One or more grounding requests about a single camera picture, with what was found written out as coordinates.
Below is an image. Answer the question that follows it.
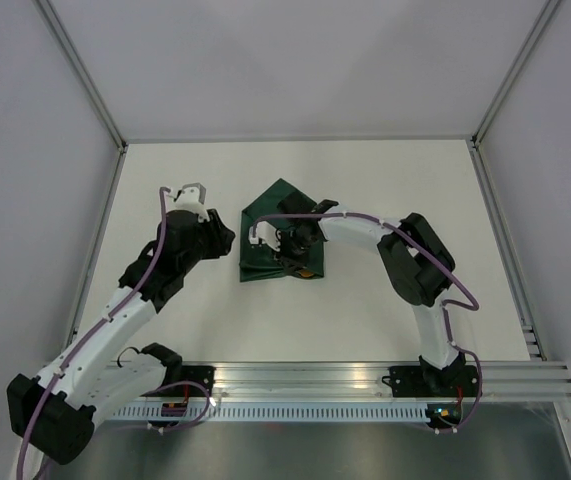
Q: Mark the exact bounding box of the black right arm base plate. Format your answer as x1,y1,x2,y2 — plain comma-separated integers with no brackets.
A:
381,366,480,398

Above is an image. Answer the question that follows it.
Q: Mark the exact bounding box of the left aluminium side rail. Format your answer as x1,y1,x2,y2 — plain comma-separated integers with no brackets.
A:
61,142,129,349

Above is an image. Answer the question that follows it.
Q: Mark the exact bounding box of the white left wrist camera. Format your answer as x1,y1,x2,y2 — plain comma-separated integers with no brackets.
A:
168,182,210,222

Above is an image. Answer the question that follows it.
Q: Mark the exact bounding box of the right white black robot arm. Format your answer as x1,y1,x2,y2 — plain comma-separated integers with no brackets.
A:
268,193,465,395

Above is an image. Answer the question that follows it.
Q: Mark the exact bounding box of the left aluminium frame post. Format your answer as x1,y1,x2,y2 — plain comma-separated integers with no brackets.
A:
33,0,127,152

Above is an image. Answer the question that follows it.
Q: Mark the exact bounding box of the right aluminium frame post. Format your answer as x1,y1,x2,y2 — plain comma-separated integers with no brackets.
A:
468,0,564,149

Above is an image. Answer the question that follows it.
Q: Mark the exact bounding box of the aluminium front frame rail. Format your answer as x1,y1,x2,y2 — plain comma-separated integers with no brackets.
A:
209,361,571,403

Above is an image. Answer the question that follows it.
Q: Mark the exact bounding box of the dark green cloth napkin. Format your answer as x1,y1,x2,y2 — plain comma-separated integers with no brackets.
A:
239,178,325,283

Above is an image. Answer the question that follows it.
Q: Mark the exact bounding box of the right aluminium side rail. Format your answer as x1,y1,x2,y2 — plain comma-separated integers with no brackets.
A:
466,137,548,361

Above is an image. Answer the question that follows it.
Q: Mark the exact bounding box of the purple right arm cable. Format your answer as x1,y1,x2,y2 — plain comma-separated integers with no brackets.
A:
249,211,483,435

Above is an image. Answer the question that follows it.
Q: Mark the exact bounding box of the white slotted cable duct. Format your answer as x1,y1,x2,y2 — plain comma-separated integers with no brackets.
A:
110,400,428,423

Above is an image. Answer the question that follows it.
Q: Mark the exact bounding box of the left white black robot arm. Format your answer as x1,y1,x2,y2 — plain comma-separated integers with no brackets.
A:
7,209,235,465

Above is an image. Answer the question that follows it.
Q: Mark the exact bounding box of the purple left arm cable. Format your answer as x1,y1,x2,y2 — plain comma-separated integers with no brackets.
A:
17,185,219,480

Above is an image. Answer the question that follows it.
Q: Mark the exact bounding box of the aluminium frame post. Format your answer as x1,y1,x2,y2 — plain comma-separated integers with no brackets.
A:
468,0,564,149
33,0,127,152

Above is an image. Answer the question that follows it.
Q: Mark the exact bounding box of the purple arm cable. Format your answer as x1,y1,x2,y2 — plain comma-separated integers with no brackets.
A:
17,185,219,480
249,211,483,435

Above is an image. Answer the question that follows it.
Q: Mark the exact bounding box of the aluminium side rail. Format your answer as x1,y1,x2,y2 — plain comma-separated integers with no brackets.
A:
466,137,548,361
61,142,129,349

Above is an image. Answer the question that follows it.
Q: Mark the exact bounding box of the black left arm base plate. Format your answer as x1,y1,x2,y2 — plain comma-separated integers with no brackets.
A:
139,363,216,397

